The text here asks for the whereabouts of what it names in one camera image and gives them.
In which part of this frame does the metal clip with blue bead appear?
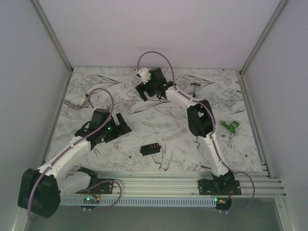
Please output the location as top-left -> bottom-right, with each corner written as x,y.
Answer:
64,94 -> 90,110

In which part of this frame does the aluminium rail frame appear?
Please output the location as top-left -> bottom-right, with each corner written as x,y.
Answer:
98,171 -> 286,198

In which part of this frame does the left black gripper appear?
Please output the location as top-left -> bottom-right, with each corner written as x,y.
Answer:
101,113 -> 131,143

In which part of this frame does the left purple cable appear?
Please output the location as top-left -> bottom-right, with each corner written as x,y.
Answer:
26,88 -> 122,221

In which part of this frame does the small circuit board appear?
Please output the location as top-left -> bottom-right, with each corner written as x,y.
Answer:
83,196 -> 101,205
215,197 -> 231,206

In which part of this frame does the small black hammer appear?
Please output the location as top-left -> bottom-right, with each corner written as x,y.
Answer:
191,82 -> 201,98

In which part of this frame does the right small circuit board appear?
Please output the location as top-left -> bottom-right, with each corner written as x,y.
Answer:
215,197 -> 231,206

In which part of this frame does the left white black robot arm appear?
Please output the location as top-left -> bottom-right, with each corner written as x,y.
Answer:
17,108 -> 131,218

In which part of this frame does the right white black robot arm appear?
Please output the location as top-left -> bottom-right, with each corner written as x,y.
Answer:
135,67 -> 235,195

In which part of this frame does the green plastic connector part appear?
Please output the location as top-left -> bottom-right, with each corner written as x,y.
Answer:
220,120 -> 240,139

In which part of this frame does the purple cable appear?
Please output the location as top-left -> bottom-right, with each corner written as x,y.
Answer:
136,51 -> 256,214
26,88 -> 122,221

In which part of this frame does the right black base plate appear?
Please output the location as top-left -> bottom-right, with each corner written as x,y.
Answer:
198,179 -> 242,196

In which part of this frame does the grey slotted cable duct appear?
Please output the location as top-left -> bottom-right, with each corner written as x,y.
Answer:
60,196 -> 216,207

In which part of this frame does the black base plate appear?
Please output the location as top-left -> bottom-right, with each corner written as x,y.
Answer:
77,179 -> 113,195
198,179 -> 242,196

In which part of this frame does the black fuse box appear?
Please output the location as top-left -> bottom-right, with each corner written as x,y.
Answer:
140,143 -> 161,156

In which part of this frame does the left small circuit board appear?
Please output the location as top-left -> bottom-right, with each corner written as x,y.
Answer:
83,196 -> 101,205

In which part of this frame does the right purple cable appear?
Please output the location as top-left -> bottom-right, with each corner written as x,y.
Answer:
136,51 -> 256,214

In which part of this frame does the floral patterned table mat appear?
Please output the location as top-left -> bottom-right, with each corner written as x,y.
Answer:
65,67 -> 262,172

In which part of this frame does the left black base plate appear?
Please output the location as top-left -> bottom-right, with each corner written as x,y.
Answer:
77,179 -> 113,195

